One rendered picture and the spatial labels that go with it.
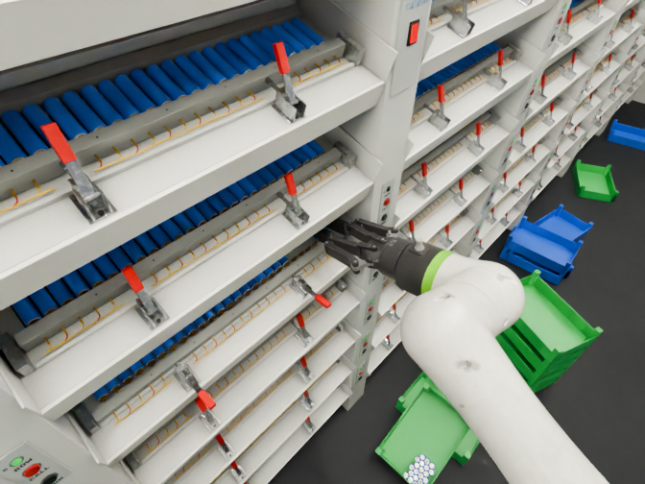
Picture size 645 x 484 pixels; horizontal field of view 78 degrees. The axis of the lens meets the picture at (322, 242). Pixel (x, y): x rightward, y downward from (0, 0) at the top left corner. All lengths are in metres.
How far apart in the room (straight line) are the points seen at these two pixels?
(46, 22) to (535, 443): 0.60
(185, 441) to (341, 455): 0.83
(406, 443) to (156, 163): 1.38
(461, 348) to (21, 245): 0.47
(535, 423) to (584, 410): 1.43
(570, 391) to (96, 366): 1.76
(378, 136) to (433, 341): 0.37
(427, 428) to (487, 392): 1.12
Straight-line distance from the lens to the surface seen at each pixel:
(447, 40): 0.84
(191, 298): 0.60
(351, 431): 1.67
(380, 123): 0.71
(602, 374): 2.11
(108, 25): 0.40
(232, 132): 0.53
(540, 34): 1.32
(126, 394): 0.74
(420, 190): 1.06
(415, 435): 1.64
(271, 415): 1.12
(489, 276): 0.62
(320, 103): 0.59
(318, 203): 0.71
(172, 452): 0.93
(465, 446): 1.73
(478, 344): 0.53
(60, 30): 0.39
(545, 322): 1.70
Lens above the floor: 1.58
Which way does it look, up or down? 46 degrees down
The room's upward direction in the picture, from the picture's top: straight up
